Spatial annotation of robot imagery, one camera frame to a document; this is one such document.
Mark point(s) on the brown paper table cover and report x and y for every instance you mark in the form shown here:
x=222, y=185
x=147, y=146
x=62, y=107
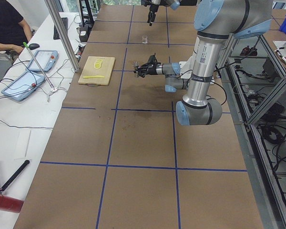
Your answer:
x=117, y=157

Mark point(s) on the aluminium frame post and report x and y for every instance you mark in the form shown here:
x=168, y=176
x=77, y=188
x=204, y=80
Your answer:
x=55, y=15

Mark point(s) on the yellow plastic knife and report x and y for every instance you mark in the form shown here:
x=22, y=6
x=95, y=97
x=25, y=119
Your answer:
x=93, y=76

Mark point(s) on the wooden cutting board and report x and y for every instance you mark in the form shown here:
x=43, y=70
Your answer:
x=105, y=70

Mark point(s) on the seated person in black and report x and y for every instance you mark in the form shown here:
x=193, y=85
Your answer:
x=14, y=30

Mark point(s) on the steel measuring jigger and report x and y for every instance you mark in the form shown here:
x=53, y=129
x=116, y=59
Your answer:
x=135, y=69

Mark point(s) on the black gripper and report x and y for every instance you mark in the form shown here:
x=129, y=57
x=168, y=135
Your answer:
x=150, y=69
x=154, y=7

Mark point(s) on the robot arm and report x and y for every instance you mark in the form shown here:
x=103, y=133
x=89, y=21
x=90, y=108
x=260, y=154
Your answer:
x=173, y=4
x=214, y=21

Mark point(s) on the clear glass beaker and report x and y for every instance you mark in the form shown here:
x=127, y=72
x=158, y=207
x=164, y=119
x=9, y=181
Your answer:
x=144, y=39

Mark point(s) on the red cylinder bottle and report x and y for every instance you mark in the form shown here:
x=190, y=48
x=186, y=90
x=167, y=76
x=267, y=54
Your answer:
x=10, y=204

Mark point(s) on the left teach pendant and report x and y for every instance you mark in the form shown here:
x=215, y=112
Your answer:
x=23, y=86

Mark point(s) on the black computer mouse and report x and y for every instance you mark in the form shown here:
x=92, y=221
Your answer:
x=33, y=46

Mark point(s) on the right teach pendant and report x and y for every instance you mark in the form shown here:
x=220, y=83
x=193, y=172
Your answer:
x=46, y=59

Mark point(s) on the teach pendant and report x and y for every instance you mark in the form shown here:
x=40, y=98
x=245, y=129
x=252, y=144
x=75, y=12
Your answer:
x=46, y=59
x=23, y=86

